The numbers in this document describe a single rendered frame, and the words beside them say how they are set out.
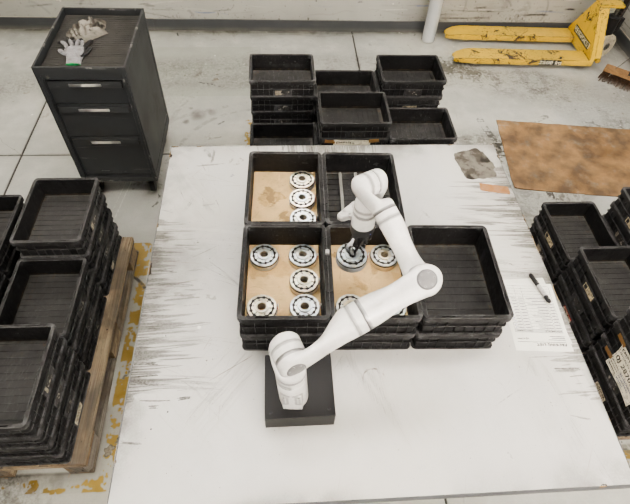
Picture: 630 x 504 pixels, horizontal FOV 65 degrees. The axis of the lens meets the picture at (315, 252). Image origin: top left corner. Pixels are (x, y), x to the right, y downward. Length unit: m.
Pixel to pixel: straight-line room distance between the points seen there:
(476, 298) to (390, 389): 0.45
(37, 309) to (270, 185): 1.17
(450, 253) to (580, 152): 2.30
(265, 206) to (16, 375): 1.14
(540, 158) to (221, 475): 3.06
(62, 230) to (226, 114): 1.72
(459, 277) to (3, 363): 1.76
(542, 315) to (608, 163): 2.20
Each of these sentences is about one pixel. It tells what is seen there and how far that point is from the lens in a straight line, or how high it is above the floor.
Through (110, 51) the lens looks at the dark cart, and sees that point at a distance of 2.98.
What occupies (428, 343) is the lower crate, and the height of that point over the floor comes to 0.75.
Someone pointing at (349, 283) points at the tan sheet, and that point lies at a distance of 1.80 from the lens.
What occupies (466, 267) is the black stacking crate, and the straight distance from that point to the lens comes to 1.94.
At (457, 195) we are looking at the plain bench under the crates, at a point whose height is 0.70.
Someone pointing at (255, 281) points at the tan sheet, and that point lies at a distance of 1.79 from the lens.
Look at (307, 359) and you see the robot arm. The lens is 1.34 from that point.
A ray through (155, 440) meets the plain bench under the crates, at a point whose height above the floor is 0.70.
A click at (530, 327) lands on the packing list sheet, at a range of 2.04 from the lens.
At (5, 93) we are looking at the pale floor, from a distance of 4.55.
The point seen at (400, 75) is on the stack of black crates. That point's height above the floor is 0.49.
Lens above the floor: 2.30
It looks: 52 degrees down
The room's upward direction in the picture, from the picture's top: 4 degrees clockwise
